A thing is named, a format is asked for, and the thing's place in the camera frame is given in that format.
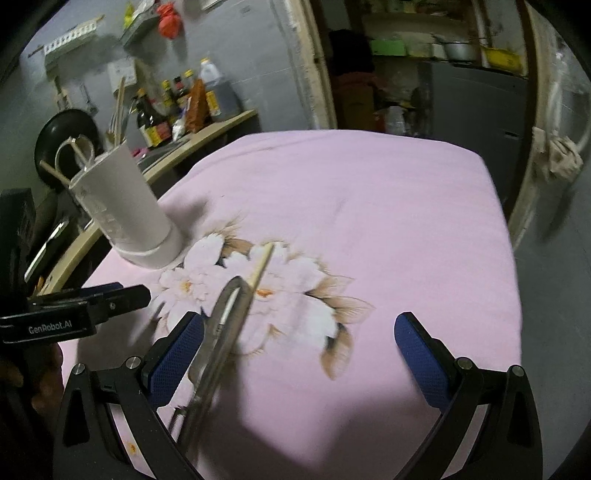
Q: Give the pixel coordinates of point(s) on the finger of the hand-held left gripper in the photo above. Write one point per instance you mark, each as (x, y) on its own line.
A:
(115, 297)

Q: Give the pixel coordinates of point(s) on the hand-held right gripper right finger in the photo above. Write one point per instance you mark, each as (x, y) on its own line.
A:
(422, 360)

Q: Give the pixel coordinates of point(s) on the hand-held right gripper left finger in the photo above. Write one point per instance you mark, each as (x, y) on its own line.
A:
(178, 364)

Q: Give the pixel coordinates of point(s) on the large silver spoon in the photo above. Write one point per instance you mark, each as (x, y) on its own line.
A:
(221, 332)

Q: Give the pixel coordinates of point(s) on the white plastic utensil holder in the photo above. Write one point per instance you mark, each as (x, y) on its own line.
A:
(124, 207)

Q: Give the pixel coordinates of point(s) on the wooden chopstick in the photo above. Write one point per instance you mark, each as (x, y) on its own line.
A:
(261, 267)
(54, 173)

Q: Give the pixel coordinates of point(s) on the silver metal utensil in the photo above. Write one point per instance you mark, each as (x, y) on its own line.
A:
(58, 154)

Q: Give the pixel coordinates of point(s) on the person's left hand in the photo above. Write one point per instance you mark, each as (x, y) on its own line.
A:
(44, 383)

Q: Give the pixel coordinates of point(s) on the pink floral tablecloth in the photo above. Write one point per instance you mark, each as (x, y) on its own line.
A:
(346, 207)

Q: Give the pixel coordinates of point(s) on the black wok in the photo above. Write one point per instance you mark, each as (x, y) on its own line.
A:
(67, 134)

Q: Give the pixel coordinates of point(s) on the dark soy sauce bottle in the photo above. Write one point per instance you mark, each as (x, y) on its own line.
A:
(150, 124)

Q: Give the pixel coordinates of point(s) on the bundle of kitchen chopsticks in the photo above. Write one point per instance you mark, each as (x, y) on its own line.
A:
(117, 110)

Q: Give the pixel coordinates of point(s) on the small dark sauce bottle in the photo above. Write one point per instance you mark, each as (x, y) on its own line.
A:
(180, 90)
(168, 99)

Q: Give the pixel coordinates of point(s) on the orange snack packet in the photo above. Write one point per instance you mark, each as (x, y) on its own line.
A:
(198, 106)

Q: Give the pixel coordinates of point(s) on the small yellow-capped sauce bottle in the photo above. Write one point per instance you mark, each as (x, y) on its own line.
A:
(188, 81)

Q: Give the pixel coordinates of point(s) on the large clear plastic jug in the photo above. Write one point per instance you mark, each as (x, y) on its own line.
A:
(219, 92)

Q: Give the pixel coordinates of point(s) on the clear plastic bottle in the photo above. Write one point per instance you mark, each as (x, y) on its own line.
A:
(395, 121)

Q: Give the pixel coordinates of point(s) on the small white cloth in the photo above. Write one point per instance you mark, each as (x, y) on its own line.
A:
(561, 157)

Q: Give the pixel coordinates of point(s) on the grey metal cabinet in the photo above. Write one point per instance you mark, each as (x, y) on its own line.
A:
(475, 115)

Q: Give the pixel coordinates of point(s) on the red cloth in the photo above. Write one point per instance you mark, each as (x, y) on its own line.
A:
(353, 99)

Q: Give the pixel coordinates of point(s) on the red plastic bag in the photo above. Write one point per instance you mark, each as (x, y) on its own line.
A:
(169, 23)

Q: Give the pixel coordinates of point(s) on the metal cooking pot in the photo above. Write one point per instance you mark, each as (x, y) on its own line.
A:
(458, 50)

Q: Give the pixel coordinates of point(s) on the yellow plastic container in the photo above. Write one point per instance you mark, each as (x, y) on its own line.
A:
(502, 59)

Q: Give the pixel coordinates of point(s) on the green box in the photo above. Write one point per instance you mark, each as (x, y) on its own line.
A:
(388, 46)

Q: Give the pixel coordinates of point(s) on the black cloth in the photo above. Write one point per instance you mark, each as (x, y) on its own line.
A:
(351, 50)

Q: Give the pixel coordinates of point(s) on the white wall rack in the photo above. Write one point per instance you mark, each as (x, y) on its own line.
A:
(69, 41)

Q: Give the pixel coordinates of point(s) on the wooden door frame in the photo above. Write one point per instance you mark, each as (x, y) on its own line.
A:
(318, 69)

